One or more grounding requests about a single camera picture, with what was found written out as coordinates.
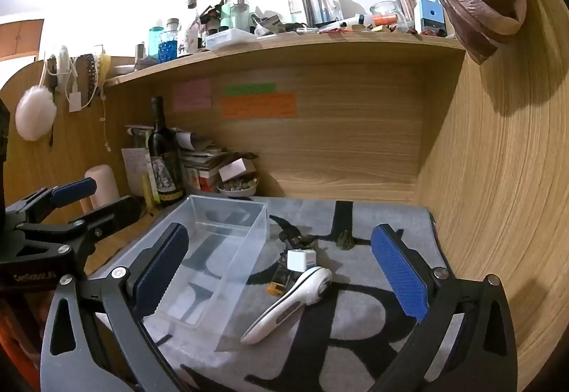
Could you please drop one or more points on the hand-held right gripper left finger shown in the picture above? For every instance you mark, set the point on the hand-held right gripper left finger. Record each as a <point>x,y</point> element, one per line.
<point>162,267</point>

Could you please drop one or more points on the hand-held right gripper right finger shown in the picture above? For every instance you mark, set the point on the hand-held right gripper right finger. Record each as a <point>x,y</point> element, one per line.
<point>400,272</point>

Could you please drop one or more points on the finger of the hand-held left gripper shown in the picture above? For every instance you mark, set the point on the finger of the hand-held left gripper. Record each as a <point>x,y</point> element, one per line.
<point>73,191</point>
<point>115,212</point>

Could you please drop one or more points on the small dark figurine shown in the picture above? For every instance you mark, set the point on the small dark figurine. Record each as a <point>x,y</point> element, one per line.
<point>345,241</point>

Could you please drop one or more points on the clear plastic container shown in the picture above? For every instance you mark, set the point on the clear plastic container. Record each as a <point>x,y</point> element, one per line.
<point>222,241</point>

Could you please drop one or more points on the white charger cube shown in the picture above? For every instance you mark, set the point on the white charger cube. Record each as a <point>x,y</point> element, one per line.
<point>298,261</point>

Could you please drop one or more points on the white handheld device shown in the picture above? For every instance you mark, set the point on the white handheld device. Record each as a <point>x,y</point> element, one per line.
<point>275,312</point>

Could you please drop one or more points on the beige mug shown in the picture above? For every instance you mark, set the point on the beige mug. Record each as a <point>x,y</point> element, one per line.
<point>104,183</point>

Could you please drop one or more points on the yellow strip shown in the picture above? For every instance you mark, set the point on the yellow strip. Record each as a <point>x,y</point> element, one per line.
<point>149,189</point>

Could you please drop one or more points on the white paper note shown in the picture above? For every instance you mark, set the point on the white paper note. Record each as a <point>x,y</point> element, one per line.
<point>133,165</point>

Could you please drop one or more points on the dark wine bottle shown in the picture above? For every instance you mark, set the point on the dark wine bottle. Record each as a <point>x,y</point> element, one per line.
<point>163,160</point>

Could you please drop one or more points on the grey rug with black letters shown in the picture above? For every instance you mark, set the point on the grey rug with black letters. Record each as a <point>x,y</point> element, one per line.
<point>355,329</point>

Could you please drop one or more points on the white bath loofah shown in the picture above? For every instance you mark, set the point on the white bath loofah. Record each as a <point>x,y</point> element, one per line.
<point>35,114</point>

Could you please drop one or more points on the stack of books and papers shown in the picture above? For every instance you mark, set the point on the stack of books and papers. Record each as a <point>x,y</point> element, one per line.
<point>200,160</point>

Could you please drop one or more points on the bowl of pebbles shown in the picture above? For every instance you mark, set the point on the bowl of pebbles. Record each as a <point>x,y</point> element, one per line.
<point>238,189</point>

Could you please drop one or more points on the hairbrush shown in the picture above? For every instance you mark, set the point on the hairbrush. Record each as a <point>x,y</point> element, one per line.
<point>91,78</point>

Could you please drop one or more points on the small white box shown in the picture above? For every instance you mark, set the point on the small white box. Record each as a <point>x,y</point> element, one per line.
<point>233,169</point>

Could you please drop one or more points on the pink sticky note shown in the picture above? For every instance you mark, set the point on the pink sticky note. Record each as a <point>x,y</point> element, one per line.
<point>191,95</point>

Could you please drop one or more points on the small grey bottle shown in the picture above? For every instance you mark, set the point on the small grey bottle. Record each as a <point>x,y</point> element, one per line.
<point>141,56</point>

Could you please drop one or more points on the wooden cabinet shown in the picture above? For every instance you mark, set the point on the wooden cabinet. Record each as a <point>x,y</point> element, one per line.
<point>22,38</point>

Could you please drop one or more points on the blue glass bottle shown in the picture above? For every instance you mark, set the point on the blue glass bottle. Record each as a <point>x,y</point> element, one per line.
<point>169,47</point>

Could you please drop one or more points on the teal bottle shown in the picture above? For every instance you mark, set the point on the teal bottle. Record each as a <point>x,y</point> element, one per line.
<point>155,38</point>

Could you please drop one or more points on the orange sticky note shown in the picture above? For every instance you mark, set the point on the orange sticky note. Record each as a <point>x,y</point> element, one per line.
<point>258,106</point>

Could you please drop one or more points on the green sticky note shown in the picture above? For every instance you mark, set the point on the green sticky note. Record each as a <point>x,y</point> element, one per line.
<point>249,88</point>

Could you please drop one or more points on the clear bottle with cork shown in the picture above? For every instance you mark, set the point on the clear bottle with cork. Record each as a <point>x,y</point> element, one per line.
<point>192,23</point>

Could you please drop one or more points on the white plastic tray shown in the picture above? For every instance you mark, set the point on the white plastic tray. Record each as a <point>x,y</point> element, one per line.
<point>226,38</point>

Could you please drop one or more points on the green pump bottle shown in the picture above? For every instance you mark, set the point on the green pump bottle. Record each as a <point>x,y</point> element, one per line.
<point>227,14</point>

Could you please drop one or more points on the clear bottle with silver cap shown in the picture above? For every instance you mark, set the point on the clear bottle with silver cap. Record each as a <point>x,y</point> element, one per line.
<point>242,14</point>

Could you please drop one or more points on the white tube with orange label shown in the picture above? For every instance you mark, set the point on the white tube with orange label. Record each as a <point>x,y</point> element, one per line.
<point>369,20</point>

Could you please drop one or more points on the blue box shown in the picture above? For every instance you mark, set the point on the blue box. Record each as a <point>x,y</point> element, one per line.
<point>430,16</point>

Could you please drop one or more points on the glass cup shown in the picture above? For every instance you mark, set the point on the glass cup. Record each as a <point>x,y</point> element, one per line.
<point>384,12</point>

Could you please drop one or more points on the glass jar with sticks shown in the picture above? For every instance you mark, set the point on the glass jar with sticks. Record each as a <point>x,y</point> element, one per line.
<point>402,0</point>

